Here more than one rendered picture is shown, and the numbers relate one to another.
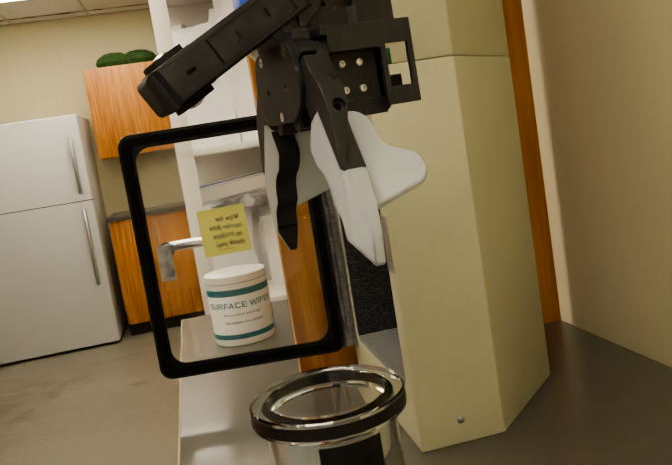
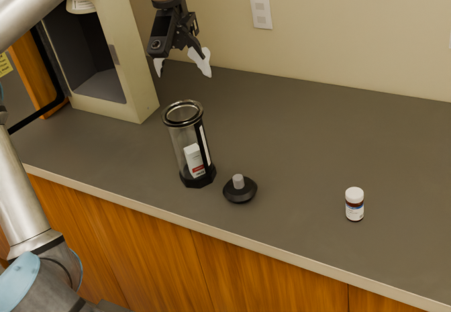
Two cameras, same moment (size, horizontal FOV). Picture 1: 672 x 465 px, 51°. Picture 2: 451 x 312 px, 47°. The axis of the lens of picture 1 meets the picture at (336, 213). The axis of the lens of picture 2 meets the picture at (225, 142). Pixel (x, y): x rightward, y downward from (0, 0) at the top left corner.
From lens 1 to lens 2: 0.98 m
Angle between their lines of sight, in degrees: 48
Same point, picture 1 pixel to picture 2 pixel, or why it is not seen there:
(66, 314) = not seen: outside the picture
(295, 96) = (183, 43)
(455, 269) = (137, 56)
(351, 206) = (205, 67)
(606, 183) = not seen: outside the picture
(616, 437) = (195, 94)
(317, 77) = (192, 39)
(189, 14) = not seen: outside the picture
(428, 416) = (139, 111)
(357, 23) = (189, 19)
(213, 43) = (169, 37)
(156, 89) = (163, 54)
